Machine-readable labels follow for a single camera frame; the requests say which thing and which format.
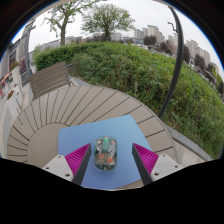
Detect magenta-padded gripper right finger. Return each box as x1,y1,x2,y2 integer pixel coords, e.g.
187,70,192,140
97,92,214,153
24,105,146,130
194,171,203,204
131,142,185,187

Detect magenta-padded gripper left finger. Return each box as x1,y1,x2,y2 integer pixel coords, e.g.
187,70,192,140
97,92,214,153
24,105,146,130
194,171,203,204
42,143,92,186

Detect blue mouse pad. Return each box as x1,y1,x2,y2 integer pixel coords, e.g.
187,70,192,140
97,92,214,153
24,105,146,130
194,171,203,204
57,114,154,190

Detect white planter box with flowers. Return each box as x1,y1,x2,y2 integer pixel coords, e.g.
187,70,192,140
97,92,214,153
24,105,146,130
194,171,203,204
4,89,24,118

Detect grey slatted outdoor chair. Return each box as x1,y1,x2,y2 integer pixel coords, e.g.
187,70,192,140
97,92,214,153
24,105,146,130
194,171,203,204
28,60,76,101

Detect green trimmed hedge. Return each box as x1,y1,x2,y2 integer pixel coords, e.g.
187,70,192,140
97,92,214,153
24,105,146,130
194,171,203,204
33,41,224,159

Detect dark curved parasol pole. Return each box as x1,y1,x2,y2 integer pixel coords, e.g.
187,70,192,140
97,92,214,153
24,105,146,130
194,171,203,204
157,5,185,120

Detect shopfront with red signs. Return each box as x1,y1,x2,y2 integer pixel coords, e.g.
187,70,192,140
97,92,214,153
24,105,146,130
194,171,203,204
0,38,21,98

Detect tall grey sign pylon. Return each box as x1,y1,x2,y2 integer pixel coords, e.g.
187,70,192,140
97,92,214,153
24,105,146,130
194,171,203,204
18,19,37,88

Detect thin sparse-leaved tree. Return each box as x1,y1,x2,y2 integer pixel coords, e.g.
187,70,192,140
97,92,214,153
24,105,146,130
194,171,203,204
43,1,98,46

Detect distant apartment buildings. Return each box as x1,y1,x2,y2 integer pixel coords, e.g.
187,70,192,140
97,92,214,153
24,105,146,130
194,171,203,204
33,24,221,73

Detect round leafy green tree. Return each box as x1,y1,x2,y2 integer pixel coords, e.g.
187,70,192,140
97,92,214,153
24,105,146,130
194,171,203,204
80,3,136,42

